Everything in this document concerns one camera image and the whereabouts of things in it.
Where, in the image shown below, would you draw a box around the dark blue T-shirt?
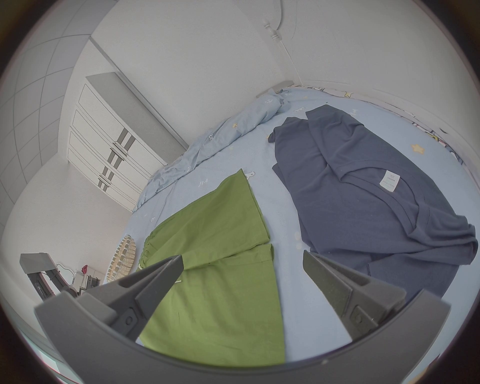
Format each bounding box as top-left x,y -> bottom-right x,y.
268,104 -> 479,302

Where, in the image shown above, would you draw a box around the bed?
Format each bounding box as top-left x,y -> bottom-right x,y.
127,0 -> 480,372

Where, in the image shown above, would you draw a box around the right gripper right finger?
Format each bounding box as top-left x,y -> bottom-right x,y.
302,249 -> 408,344

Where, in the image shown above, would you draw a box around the green shorts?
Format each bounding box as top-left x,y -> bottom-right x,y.
137,169 -> 287,368

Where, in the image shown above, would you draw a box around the pale blue quilt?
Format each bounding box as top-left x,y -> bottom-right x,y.
135,90 -> 292,211

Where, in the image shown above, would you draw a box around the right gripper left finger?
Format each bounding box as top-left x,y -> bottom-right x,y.
80,255 -> 185,343

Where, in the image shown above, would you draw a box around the round woven basket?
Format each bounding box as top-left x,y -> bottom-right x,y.
106,234 -> 137,283

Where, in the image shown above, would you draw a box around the white wardrobe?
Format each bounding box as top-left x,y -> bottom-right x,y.
67,72 -> 189,213

